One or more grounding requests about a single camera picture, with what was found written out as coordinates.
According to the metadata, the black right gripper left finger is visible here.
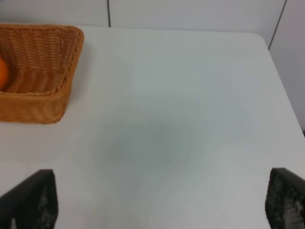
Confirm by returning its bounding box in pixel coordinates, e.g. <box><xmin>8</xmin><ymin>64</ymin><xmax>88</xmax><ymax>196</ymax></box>
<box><xmin>0</xmin><ymin>169</ymin><xmax>58</xmax><ymax>229</ymax></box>

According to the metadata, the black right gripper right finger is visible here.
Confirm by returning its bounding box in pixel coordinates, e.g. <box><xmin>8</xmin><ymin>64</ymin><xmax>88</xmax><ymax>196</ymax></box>
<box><xmin>265</xmin><ymin>168</ymin><xmax>305</xmax><ymax>229</ymax></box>

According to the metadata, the orange fruit with stem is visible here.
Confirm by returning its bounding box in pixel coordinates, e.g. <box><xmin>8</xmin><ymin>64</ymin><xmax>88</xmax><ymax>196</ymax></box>
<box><xmin>0</xmin><ymin>58</ymin><xmax>9</xmax><ymax>90</ymax></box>

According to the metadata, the orange woven wicker basket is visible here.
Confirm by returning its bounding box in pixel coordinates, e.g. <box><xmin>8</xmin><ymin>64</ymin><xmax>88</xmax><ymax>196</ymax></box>
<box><xmin>0</xmin><ymin>23</ymin><xmax>84</xmax><ymax>124</ymax></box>

